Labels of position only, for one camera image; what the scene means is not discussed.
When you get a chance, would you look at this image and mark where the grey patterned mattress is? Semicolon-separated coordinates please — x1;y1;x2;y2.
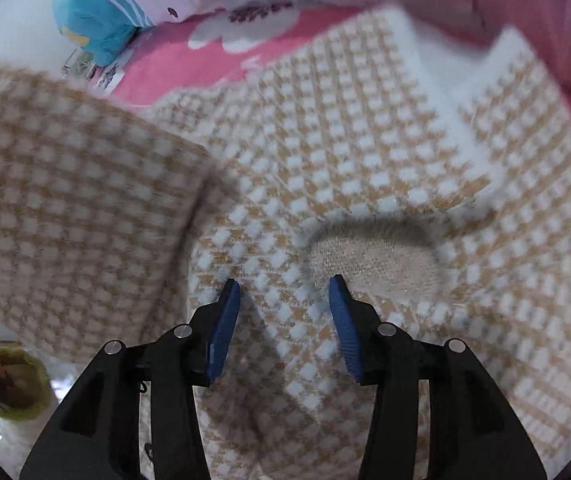
60;49;126;95

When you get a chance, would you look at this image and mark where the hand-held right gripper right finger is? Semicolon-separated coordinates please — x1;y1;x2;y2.
329;274;549;480

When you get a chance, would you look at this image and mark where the beige white houndstooth jacket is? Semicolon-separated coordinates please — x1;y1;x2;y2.
0;2;571;480

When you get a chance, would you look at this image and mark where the pink flower print blanket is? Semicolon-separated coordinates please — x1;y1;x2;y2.
112;2;391;111

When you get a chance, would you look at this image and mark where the green fuzzy slipper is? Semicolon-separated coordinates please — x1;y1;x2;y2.
0;349;58;422

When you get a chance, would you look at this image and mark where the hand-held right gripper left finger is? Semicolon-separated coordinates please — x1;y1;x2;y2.
19;277;242;480

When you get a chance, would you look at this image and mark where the pink blue rabbit print duvet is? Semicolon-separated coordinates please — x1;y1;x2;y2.
52;0;571;126

